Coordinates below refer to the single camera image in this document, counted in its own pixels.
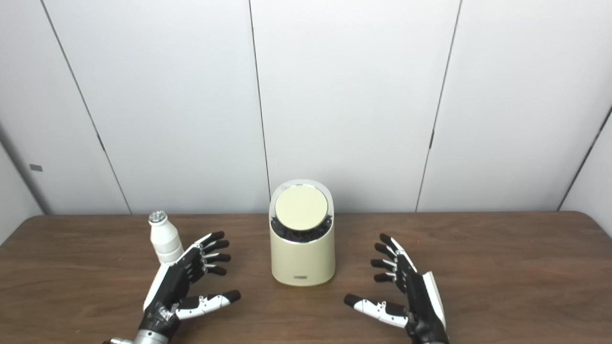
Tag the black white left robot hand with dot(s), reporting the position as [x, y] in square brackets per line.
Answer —
[169, 286]

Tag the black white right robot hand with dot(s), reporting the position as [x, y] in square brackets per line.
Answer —
[423, 306]

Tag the small white plastic bottle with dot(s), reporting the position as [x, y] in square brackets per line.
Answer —
[164, 239]

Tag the cream-colored bin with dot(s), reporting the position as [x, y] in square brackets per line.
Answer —
[302, 263]

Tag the cream round bin lid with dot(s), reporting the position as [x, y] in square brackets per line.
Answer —
[301, 208]

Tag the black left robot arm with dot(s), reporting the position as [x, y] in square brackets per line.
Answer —
[150, 338]

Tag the black bin liner bag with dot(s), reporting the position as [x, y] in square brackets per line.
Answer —
[301, 236]

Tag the small grey wall tag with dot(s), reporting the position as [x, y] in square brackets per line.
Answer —
[36, 167]

